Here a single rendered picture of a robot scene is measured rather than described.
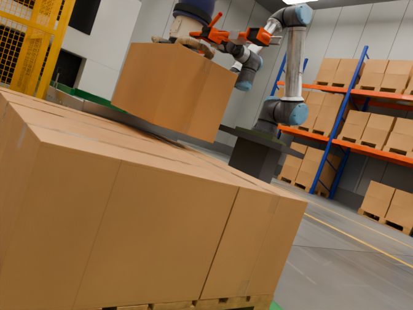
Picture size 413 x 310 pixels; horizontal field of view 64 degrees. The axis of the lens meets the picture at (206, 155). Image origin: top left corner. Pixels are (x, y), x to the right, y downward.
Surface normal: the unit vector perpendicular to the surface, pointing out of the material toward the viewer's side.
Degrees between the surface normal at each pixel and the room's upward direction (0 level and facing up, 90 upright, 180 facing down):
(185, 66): 91
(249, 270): 90
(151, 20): 90
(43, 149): 90
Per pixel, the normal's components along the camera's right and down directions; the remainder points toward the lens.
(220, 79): 0.56, 0.28
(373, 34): -0.76, -0.22
